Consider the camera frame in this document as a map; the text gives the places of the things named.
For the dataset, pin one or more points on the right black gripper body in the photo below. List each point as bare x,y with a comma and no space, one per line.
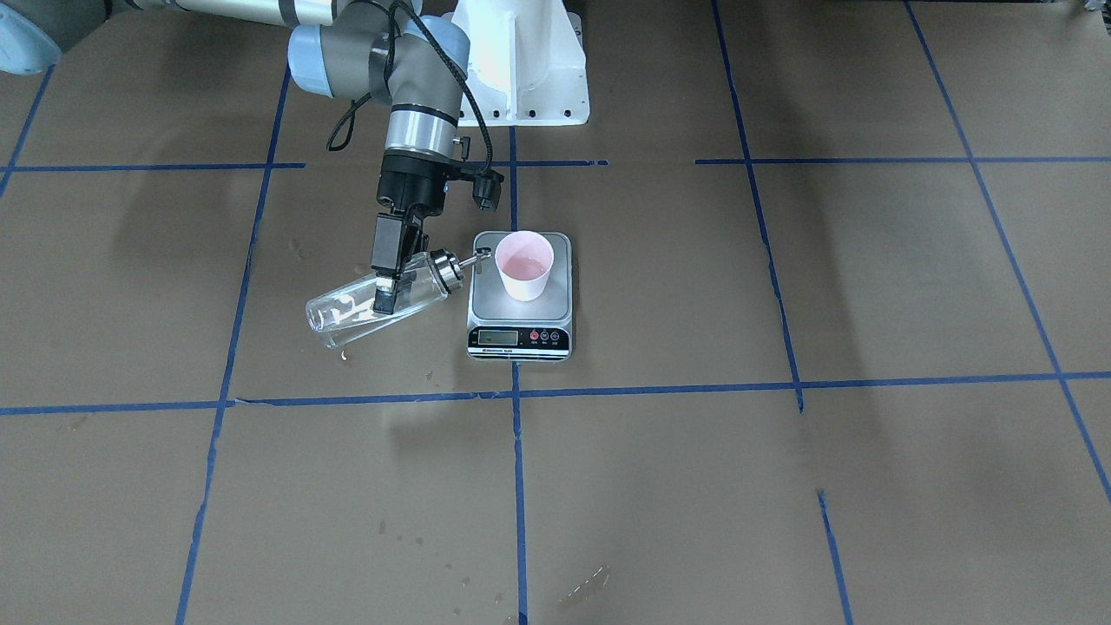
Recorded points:
408,184

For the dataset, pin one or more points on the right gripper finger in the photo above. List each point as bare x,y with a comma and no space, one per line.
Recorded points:
414,240
387,261

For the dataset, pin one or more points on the clear glass sauce bottle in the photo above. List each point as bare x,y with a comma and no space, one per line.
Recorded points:
371,303

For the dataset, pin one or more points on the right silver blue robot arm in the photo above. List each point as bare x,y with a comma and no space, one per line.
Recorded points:
360,51

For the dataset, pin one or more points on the silver digital kitchen scale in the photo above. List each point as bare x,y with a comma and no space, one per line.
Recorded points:
502,327

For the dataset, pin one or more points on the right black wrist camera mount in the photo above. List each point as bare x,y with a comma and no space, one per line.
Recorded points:
487,183

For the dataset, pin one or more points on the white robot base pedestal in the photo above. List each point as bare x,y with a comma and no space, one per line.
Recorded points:
527,62

